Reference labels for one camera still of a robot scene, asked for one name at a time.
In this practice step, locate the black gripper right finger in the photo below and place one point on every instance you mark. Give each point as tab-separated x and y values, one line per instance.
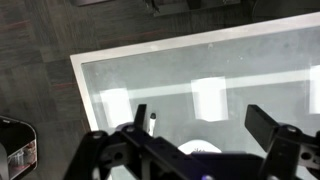
283	146

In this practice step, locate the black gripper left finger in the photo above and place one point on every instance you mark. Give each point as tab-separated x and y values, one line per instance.
110	153

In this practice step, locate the white bowl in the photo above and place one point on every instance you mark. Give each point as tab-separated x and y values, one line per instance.
199	146

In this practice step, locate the black and white marker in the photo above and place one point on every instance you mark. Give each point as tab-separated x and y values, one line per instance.
152	125

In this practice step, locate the black device with label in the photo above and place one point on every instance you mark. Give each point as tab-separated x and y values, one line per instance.
16	146

